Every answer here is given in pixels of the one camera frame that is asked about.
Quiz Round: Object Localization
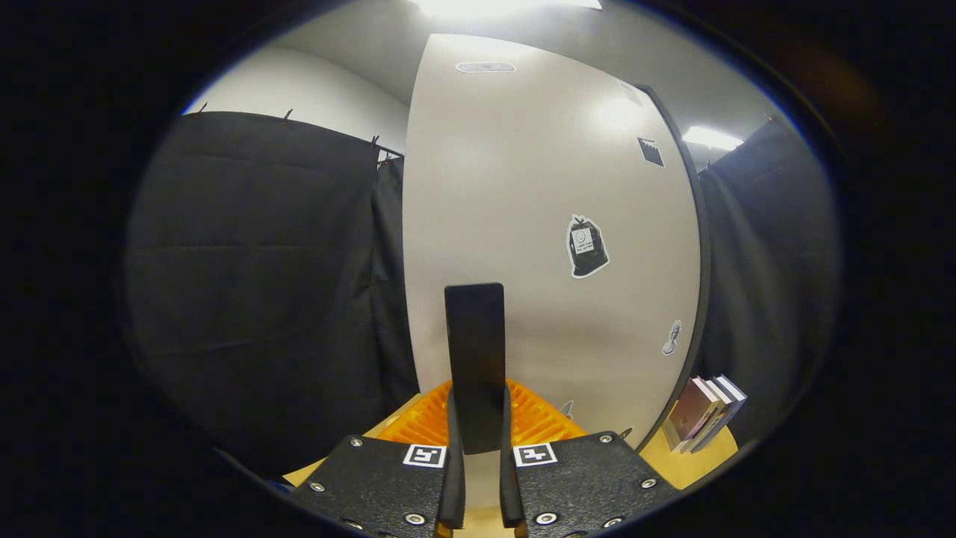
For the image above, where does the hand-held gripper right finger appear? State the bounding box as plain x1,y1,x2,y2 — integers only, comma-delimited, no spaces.
499,380,682,538

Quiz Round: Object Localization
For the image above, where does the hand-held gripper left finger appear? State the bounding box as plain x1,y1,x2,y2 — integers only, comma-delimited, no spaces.
288,380,468,538

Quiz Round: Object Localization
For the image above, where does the black door handle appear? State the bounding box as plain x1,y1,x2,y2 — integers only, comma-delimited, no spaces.
444,282,506,455

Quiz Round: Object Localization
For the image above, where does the beige cabinet door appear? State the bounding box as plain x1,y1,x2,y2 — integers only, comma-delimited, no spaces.
402,34,703,509

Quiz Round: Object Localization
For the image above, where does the maroon cover book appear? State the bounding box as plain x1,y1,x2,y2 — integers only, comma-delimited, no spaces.
663,377,721,449

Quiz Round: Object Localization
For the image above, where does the dark spine book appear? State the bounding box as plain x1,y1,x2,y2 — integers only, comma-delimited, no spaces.
687,377,736,453

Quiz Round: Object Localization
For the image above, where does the black backdrop cloth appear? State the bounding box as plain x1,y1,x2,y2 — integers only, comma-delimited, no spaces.
123,111,841,479

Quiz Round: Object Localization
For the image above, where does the small ceiling light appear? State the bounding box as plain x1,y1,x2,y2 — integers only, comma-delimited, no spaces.
681,126,745,152

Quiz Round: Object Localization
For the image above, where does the large ceiling light panel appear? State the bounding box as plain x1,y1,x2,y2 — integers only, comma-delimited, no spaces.
407,0,602,19

